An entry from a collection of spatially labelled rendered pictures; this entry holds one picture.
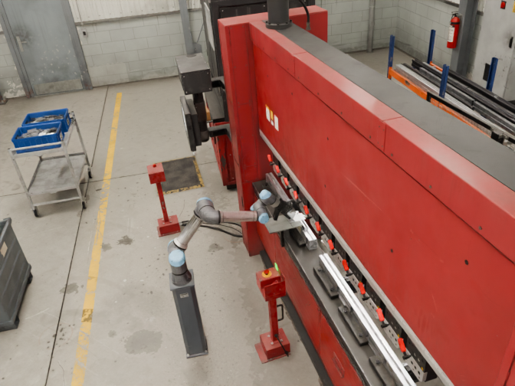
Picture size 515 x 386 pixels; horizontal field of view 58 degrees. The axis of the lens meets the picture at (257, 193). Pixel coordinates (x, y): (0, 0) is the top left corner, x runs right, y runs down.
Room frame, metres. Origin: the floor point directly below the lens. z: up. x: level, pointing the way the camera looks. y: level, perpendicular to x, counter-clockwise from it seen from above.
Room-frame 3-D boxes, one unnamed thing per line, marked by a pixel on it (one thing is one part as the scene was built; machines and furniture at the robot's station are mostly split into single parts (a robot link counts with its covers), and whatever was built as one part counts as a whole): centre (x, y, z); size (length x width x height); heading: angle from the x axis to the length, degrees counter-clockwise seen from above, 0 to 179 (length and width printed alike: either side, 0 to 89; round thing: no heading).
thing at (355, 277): (1.97, -0.55, 1.26); 0.15 x 0.09 x 0.17; 14
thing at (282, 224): (2.87, -0.17, 1.00); 0.26 x 0.18 x 0.01; 104
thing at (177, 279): (2.59, 0.62, 0.82); 0.15 x 0.15 x 0.10
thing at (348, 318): (1.92, -0.50, 0.89); 0.30 x 0.05 x 0.03; 14
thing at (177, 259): (2.60, 0.62, 0.94); 0.13 x 0.12 x 0.14; 11
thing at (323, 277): (2.31, -0.41, 0.89); 0.30 x 0.05 x 0.03; 14
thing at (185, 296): (2.59, 0.62, 0.39); 0.18 x 0.18 x 0.77; 9
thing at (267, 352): (2.50, -0.01, 0.06); 0.25 x 0.20 x 0.12; 106
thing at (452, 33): (7.58, -3.37, 1.04); 0.18 x 0.17 x 0.56; 9
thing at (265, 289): (2.51, -0.04, 0.75); 0.20 x 0.16 x 0.18; 16
